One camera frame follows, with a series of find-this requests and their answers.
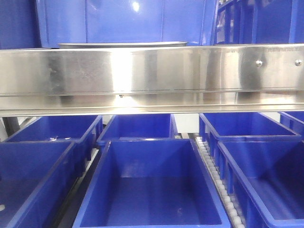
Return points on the silver metal tray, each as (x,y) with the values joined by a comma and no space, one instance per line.
(124,45)

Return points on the blue bin rear centre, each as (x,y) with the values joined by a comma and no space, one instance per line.
(140,126)

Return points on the blue bin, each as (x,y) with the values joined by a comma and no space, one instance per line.
(151,184)
(81,129)
(267,181)
(250,126)
(293,120)
(35,178)
(140,126)

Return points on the blue bin rear right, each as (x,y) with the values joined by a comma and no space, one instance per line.
(250,126)

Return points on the blue bin lower centre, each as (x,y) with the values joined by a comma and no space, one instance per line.
(151,184)

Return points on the blue bin rear left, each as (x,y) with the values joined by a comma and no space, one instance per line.
(81,129)

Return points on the stainless steel shelf front panel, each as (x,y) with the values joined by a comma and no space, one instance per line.
(193,79)

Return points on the blue bin lower right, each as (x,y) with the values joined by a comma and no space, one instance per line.
(267,181)

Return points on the large blue crate upper centre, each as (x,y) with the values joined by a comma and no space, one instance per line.
(126,21)

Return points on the blue bin lower left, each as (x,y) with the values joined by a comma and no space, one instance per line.
(35,178)

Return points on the blue bin far right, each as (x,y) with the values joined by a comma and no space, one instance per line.
(293,120)

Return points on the blue crate upper left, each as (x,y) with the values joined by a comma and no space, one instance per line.
(19,24)

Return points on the white roller conveyor rail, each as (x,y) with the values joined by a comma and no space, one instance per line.
(228,204)

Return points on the metal rail lower left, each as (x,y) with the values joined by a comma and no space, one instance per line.
(71,205)

